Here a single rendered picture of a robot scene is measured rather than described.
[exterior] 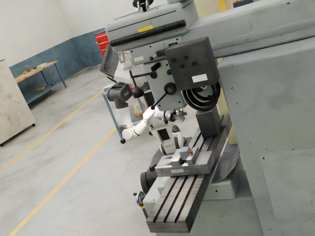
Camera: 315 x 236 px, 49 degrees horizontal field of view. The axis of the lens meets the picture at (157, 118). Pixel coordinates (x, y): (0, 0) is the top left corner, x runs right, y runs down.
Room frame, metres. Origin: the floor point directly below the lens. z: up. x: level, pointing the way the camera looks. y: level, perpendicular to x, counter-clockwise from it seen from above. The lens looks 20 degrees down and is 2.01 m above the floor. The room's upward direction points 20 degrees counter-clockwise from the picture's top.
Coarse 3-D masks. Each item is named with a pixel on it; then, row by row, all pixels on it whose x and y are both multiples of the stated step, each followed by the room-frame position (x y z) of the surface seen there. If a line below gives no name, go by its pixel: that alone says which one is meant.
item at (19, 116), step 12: (0, 60) 7.76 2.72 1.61; (0, 72) 7.60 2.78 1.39; (0, 84) 7.50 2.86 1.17; (12, 84) 7.69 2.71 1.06; (0, 96) 7.40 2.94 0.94; (12, 96) 7.59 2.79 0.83; (0, 108) 7.31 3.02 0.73; (12, 108) 7.49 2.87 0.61; (24, 108) 7.69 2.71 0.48; (0, 120) 7.21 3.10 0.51; (12, 120) 7.39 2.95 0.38; (24, 120) 7.59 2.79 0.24; (0, 132) 7.12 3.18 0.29; (12, 132) 7.29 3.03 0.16; (0, 144) 7.07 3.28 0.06
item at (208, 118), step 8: (200, 112) 2.31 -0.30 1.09; (208, 112) 2.26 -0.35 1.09; (216, 112) 2.39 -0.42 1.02; (200, 120) 2.29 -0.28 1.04; (208, 120) 2.27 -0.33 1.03; (216, 120) 2.31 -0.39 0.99; (200, 128) 2.29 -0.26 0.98; (208, 128) 2.27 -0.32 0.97; (216, 128) 2.25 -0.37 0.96; (208, 136) 2.28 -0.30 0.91
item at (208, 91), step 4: (216, 60) 1.95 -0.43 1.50; (216, 64) 1.94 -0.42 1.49; (220, 84) 1.91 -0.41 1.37; (196, 88) 1.82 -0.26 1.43; (200, 88) 1.81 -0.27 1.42; (208, 88) 1.79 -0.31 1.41; (200, 92) 1.81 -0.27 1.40; (204, 92) 1.80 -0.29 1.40; (208, 92) 1.79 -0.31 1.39; (212, 92) 1.78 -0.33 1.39; (204, 96) 1.81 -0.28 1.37; (208, 96) 1.79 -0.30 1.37; (184, 100) 1.87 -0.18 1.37; (200, 100) 1.82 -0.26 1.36
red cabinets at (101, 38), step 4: (100, 32) 7.67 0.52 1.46; (104, 32) 7.54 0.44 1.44; (96, 36) 7.63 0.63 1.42; (100, 36) 7.57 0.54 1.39; (104, 36) 7.55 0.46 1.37; (100, 40) 7.60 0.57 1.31; (104, 40) 7.56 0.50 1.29; (108, 40) 7.52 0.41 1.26; (100, 44) 7.61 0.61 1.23; (104, 44) 7.58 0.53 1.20; (100, 48) 7.63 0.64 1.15; (104, 48) 7.60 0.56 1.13; (104, 52) 7.61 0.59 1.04; (132, 88) 7.48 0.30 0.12
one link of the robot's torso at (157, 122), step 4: (144, 92) 2.68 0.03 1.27; (148, 92) 2.70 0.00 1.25; (144, 96) 2.71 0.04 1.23; (148, 96) 2.71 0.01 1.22; (152, 96) 2.70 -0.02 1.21; (144, 100) 2.67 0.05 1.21; (148, 100) 2.72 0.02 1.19; (152, 100) 2.71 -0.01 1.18; (148, 104) 2.72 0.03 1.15; (152, 104) 2.71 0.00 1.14; (148, 108) 2.69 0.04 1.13; (156, 120) 2.66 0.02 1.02; (160, 120) 2.65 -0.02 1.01; (164, 120) 2.64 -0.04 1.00; (152, 124) 2.67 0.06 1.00; (156, 124) 2.66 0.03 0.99; (160, 124) 2.66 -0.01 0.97; (164, 124) 2.67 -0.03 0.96
